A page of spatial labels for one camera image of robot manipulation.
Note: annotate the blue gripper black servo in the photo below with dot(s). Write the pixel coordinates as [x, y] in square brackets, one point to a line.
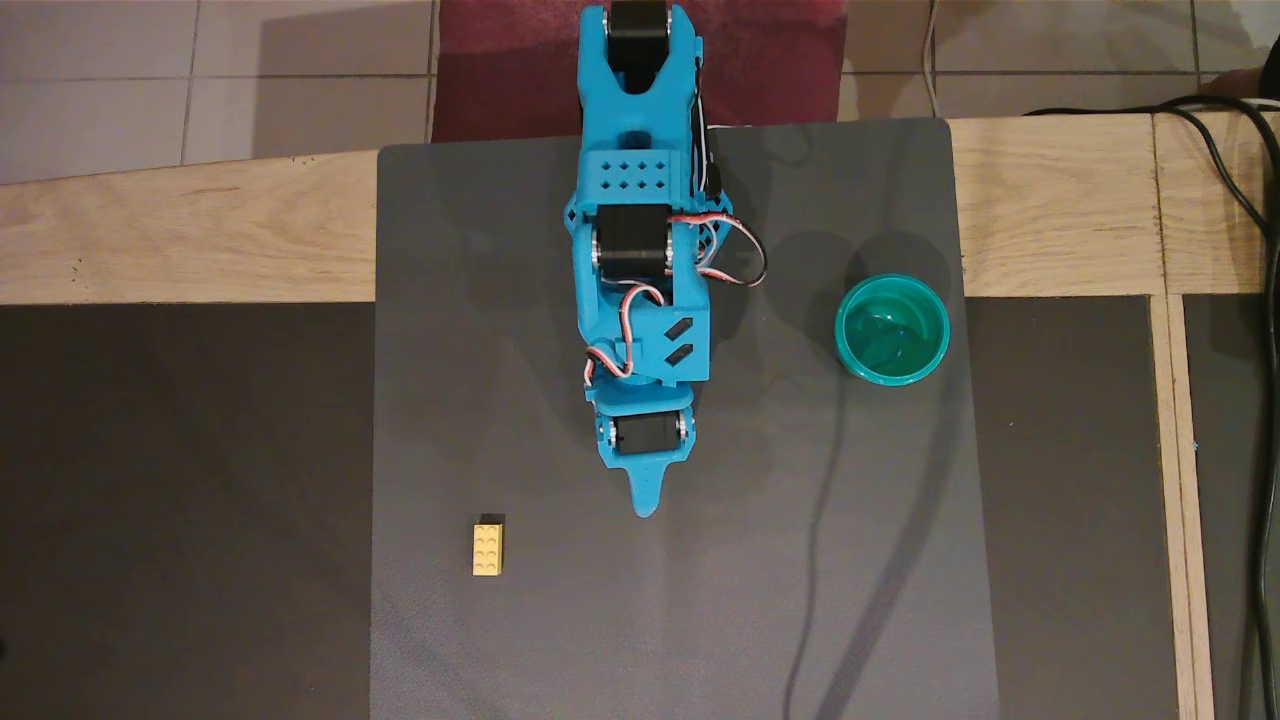
[646, 434]

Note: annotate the cream lego brick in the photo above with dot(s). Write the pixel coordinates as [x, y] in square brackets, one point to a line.
[488, 550]

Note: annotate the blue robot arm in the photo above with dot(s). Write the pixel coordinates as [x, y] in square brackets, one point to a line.
[630, 110]

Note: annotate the grey rubber mat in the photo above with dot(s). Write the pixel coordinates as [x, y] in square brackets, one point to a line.
[800, 550]

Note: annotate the green plastic cup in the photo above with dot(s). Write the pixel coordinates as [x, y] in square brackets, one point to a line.
[860, 362]

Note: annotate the black table mat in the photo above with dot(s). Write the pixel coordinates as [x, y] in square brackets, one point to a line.
[180, 520]
[1070, 520]
[1220, 500]

